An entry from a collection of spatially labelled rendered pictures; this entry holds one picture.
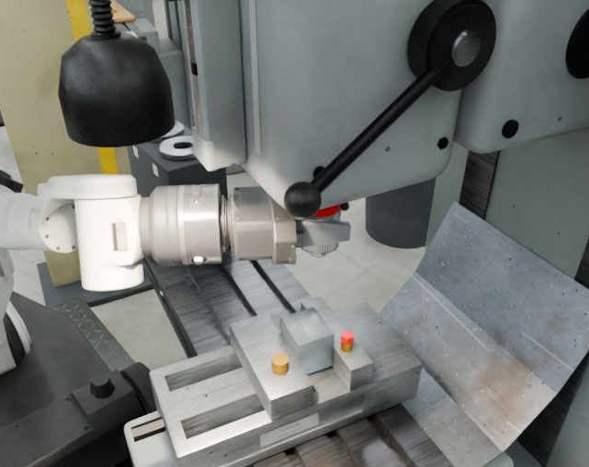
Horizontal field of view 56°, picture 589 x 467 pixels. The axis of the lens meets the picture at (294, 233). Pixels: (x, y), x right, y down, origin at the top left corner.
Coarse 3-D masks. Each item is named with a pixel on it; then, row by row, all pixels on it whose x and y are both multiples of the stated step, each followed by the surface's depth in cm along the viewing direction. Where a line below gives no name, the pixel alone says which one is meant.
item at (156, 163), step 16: (176, 128) 114; (144, 144) 110; (160, 144) 107; (176, 144) 108; (192, 144) 107; (144, 160) 110; (160, 160) 104; (176, 160) 104; (192, 160) 104; (144, 176) 113; (160, 176) 104; (176, 176) 102; (192, 176) 104; (208, 176) 106; (224, 176) 108; (144, 192) 117; (224, 192) 110
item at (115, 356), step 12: (72, 300) 180; (60, 312) 175; (72, 312) 175; (84, 312) 175; (84, 324) 170; (96, 324) 170; (96, 336) 166; (108, 336) 166; (96, 348) 162; (108, 348) 162; (120, 348) 162; (108, 360) 158; (120, 360) 158; (132, 360) 158
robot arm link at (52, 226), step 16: (64, 176) 62; (80, 176) 60; (96, 176) 58; (112, 176) 57; (128, 176) 59; (48, 192) 60; (64, 192) 58; (80, 192) 57; (96, 192) 56; (112, 192) 57; (128, 192) 58; (32, 208) 62; (48, 208) 61; (64, 208) 64; (32, 224) 63; (48, 224) 63; (64, 224) 64; (32, 240) 64; (48, 240) 63; (64, 240) 65
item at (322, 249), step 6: (330, 216) 60; (336, 216) 60; (312, 246) 62; (318, 246) 62; (324, 246) 62; (330, 246) 62; (336, 246) 63; (312, 252) 62; (318, 252) 62; (324, 252) 62; (330, 252) 62
